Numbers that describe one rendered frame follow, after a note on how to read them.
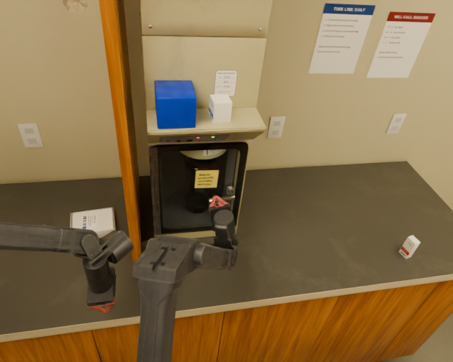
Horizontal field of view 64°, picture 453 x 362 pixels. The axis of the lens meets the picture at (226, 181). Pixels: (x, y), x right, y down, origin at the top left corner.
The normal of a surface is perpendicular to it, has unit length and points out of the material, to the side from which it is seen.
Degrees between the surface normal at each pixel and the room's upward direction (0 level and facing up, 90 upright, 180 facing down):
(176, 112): 90
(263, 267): 0
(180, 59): 90
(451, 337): 0
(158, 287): 51
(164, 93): 0
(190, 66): 90
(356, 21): 90
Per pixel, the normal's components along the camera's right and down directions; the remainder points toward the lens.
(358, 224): 0.09, -0.76
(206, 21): 0.19, 0.65
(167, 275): -0.23, -0.02
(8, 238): 0.73, 0.00
